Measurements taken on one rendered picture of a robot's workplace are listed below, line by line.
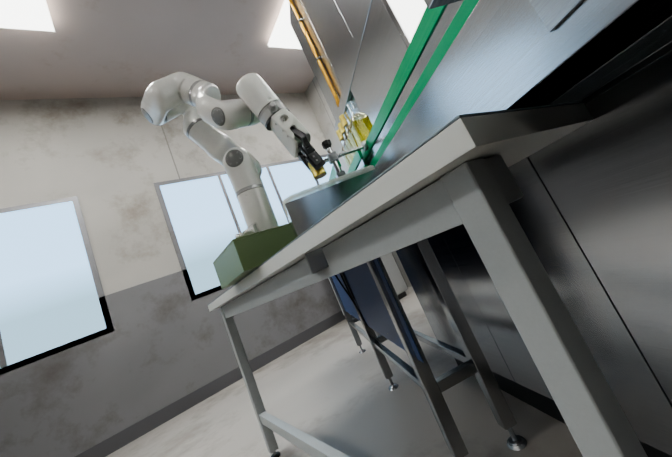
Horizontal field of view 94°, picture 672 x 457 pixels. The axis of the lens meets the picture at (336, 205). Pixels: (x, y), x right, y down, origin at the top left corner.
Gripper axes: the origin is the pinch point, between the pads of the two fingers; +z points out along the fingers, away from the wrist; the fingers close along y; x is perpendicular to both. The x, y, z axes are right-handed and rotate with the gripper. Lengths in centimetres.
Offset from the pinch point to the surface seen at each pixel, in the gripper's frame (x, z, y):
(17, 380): 238, -63, 241
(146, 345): 164, -24, 275
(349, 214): 10.1, 16.7, -29.1
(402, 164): 4.8, 16.6, -41.1
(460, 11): -15.5, 5.9, -42.7
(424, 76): -15.8, 6.5, -29.8
